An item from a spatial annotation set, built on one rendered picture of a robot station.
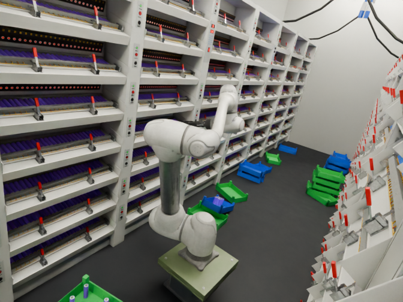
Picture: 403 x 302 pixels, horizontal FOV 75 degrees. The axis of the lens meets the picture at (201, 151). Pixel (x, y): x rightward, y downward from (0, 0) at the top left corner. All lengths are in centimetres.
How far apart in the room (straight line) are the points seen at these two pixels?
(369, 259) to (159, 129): 87
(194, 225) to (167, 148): 52
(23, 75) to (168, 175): 70
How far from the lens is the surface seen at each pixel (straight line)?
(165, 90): 205
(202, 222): 146
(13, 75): 123
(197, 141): 104
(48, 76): 129
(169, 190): 133
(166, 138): 110
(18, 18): 123
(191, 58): 211
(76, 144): 153
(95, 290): 133
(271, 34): 335
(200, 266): 159
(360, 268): 49
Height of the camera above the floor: 136
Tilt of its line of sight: 20 degrees down
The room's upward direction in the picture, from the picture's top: 11 degrees clockwise
